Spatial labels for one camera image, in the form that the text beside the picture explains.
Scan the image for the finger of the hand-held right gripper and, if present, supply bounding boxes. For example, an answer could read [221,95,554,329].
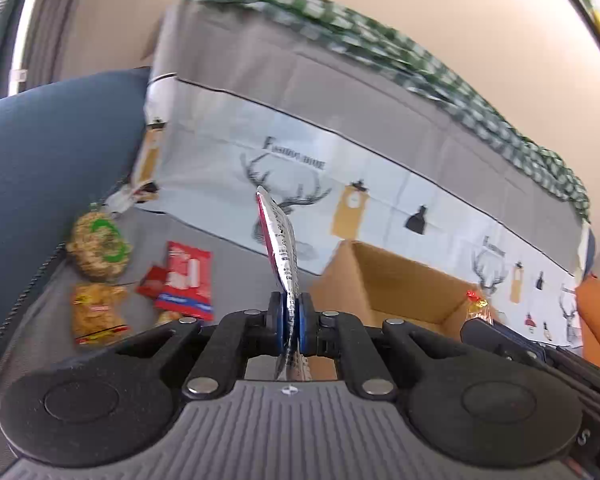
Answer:
[460,319,548,363]

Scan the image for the cardboard box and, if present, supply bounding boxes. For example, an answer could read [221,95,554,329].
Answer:
[310,240,501,382]

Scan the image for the silver and red snack packet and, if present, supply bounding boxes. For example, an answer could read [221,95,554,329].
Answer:
[255,186,312,384]

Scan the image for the blue cushion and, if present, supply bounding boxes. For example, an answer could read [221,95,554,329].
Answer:
[0,67,154,382]

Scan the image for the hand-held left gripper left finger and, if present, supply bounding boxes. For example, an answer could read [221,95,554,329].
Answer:
[112,292,293,398]

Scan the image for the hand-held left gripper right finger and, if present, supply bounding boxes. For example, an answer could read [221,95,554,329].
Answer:
[296,292,462,399]

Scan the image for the green checked cloth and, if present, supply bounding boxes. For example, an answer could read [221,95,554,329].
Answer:
[181,0,592,223]

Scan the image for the round clear bag of nuts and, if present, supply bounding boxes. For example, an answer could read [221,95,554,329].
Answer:
[66,202,134,282]

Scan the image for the clear bag of yellow snacks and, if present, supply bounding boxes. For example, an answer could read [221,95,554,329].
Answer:
[465,287,499,324]

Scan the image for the small dark red snack packet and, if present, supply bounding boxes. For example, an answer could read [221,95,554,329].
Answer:
[136,266,170,302]

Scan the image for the grey curtain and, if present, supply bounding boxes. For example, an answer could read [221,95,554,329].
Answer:
[0,0,83,107]

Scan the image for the yellow snack bag red label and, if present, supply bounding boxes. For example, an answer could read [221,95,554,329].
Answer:
[71,282,132,349]

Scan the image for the red snack packet blue stripe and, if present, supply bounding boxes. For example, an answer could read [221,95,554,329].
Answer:
[154,241,215,322]

